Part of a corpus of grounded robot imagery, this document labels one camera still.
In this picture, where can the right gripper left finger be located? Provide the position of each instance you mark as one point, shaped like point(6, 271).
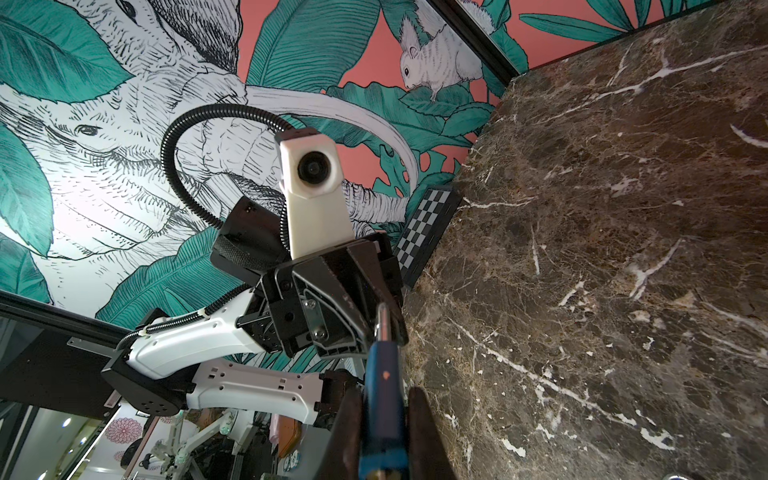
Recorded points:
point(341, 458)

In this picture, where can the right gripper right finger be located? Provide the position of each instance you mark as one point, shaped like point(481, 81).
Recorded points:
point(427, 456)

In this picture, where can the left black frame post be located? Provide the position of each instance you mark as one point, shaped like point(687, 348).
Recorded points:
point(479, 42)

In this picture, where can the blue padlock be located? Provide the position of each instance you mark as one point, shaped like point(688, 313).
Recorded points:
point(383, 447)

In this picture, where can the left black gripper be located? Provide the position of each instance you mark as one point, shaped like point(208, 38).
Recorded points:
point(329, 300)

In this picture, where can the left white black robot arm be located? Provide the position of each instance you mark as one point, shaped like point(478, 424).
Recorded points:
point(168, 365)

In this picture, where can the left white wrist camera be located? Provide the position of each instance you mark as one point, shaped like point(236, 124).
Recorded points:
point(312, 176)

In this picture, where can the black white checkerboard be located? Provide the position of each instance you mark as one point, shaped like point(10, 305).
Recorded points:
point(424, 230)

